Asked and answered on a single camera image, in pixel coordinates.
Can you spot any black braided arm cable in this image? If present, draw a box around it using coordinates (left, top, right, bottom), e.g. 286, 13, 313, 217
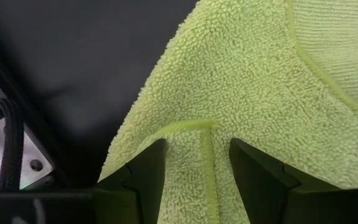
0, 98, 24, 191

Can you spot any green microfiber towel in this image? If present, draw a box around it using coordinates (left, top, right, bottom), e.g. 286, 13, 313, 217
98, 0, 358, 224

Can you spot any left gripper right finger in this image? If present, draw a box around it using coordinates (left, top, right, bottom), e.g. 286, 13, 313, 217
228, 138, 358, 224

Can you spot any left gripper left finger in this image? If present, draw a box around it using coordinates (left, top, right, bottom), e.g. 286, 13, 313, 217
0, 138, 169, 224

